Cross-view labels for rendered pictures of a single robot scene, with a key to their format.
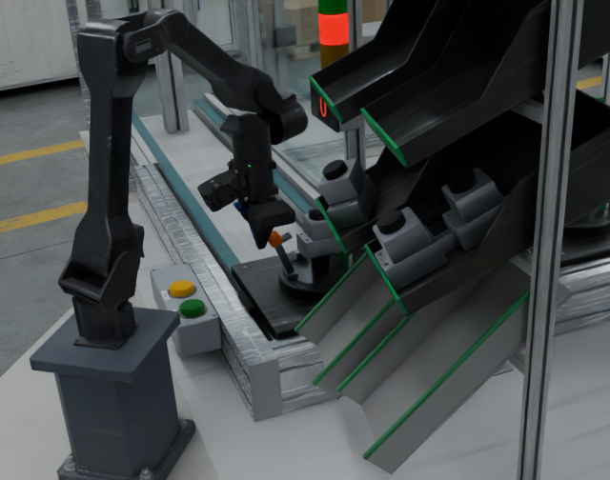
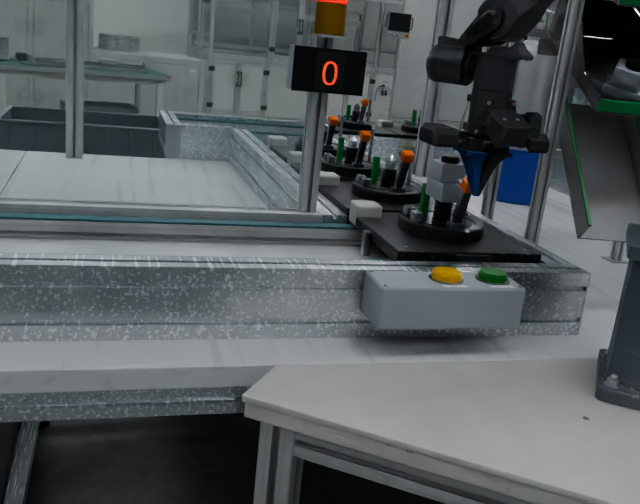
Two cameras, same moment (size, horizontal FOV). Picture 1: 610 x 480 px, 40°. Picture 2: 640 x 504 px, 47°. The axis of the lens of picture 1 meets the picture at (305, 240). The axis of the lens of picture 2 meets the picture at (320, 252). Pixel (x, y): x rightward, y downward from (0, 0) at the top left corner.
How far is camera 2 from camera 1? 182 cm
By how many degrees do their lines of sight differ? 81
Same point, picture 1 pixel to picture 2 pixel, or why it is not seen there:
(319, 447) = (601, 318)
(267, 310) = (499, 251)
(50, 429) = (633, 435)
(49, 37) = not seen: outside the picture
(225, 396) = (540, 341)
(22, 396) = (572, 456)
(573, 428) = not seen: hidden behind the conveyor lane
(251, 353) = (570, 270)
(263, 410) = (574, 320)
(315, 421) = not seen: hidden behind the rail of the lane
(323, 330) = (580, 222)
